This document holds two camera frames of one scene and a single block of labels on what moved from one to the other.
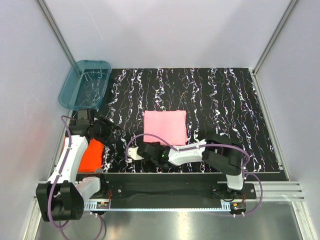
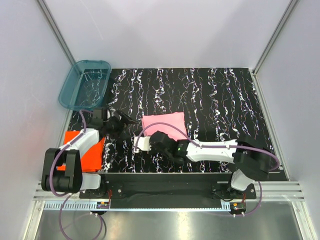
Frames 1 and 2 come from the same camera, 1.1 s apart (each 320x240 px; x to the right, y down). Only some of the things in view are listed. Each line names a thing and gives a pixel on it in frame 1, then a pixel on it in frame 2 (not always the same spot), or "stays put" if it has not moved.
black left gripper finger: x=107 y=121 to x=127 y=119
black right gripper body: x=156 y=144 to x=168 y=155
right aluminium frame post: x=283 y=19 stays put
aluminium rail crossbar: x=281 y=191 stays put
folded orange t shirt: x=92 y=157 stays put
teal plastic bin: x=85 y=84 stays put
